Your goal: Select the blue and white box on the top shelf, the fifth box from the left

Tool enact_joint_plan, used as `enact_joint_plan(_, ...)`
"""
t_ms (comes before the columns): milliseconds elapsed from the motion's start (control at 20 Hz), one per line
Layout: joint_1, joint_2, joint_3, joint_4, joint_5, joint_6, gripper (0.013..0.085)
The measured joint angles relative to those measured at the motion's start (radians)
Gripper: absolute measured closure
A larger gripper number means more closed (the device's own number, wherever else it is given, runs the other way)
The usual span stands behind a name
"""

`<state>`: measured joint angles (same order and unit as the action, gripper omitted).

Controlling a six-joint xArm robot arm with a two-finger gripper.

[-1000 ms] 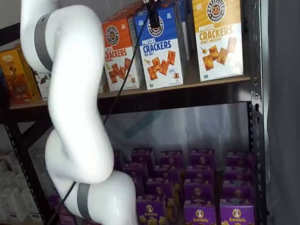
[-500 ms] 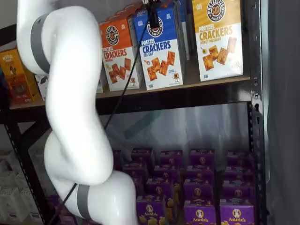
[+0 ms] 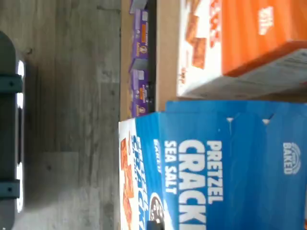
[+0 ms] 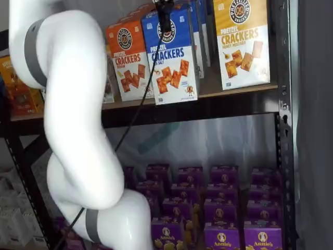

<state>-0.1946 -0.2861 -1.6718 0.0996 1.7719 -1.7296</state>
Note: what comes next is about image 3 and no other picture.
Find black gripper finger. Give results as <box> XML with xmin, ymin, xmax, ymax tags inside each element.
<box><xmin>146</xmin><ymin>220</ymin><xmax>166</xmax><ymax>230</ymax></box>

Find blue pretzel crackers box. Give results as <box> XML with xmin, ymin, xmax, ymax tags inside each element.
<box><xmin>118</xmin><ymin>111</ymin><xmax>307</xmax><ymax>230</ymax></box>
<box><xmin>165</xmin><ymin>100</ymin><xmax>307</xmax><ymax>118</ymax></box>

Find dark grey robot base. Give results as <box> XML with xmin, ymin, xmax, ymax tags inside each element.
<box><xmin>0</xmin><ymin>30</ymin><xmax>26</xmax><ymax>230</ymax></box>

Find purple Annie's snack box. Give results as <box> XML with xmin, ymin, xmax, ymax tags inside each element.
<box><xmin>129</xmin><ymin>69</ymin><xmax>149</xmax><ymax>118</ymax></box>
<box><xmin>129</xmin><ymin>9</ymin><xmax>149</xmax><ymax>60</ymax></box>
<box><xmin>129</xmin><ymin>0</ymin><xmax>147</xmax><ymax>14</ymax></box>

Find wooden shelf board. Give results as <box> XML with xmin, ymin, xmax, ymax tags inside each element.
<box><xmin>155</xmin><ymin>0</ymin><xmax>307</xmax><ymax>113</ymax></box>

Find black metal shelf rack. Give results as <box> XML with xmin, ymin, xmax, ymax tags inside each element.
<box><xmin>147</xmin><ymin>0</ymin><xmax>157</xmax><ymax>113</ymax></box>

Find orange pretzel crackers box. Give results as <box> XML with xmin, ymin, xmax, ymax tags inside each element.
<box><xmin>176</xmin><ymin>0</ymin><xmax>307</xmax><ymax>99</ymax></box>

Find purple Annie's snack boxes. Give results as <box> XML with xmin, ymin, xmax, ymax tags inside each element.
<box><xmin>120</xmin><ymin>0</ymin><xmax>133</xmax><ymax>120</ymax></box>

